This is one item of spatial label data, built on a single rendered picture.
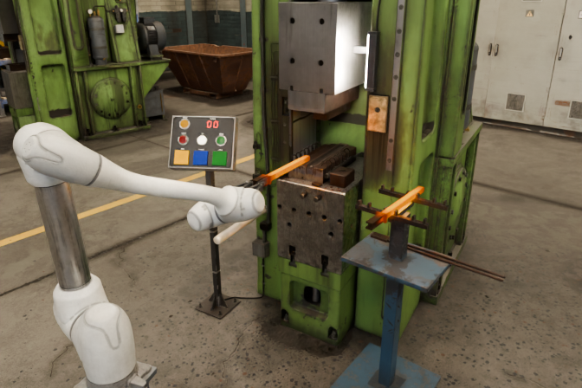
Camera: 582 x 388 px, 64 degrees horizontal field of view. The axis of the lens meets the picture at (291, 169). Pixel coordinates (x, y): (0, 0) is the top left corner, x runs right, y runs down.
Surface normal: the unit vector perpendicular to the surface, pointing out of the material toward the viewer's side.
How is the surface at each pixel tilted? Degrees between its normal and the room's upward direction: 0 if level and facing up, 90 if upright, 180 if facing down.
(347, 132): 90
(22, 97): 90
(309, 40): 90
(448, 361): 0
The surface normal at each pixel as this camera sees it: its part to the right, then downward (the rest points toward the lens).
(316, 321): -0.51, 0.29
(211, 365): 0.00, -0.94
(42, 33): 0.67, 0.24
